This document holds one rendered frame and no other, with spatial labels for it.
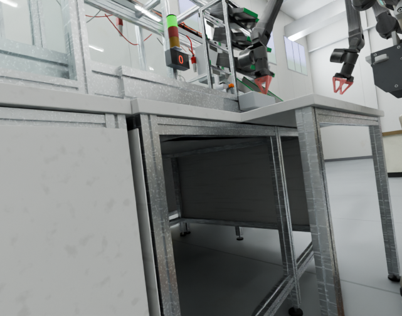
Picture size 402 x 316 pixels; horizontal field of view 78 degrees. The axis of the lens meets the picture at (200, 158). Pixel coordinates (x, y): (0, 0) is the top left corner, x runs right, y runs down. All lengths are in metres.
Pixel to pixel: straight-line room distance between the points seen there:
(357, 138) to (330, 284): 11.42
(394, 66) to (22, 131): 1.14
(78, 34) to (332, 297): 0.87
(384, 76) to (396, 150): 4.49
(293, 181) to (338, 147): 10.47
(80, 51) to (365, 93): 11.90
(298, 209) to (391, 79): 1.11
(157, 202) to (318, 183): 0.44
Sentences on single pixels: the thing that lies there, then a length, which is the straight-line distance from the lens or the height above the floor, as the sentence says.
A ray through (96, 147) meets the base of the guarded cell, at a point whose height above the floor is 0.76.
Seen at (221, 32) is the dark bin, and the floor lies 1.48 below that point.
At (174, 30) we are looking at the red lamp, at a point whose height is 1.34.
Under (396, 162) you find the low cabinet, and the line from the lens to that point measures 5.65.
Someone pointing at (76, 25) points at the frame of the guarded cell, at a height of 1.00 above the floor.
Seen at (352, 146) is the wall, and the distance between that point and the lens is 12.20.
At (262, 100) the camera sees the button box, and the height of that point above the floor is 0.93.
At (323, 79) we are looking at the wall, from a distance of 12.77.
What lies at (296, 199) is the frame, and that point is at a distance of 1.95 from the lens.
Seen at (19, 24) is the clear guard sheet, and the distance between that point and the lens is 0.54.
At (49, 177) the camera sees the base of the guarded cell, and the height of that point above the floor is 0.72.
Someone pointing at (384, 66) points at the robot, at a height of 0.98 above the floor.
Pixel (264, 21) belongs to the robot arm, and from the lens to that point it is 1.26.
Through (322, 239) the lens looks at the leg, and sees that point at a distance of 0.79.
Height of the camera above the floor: 0.72
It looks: 1 degrees up
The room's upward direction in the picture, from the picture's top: 7 degrees counter-clockwise
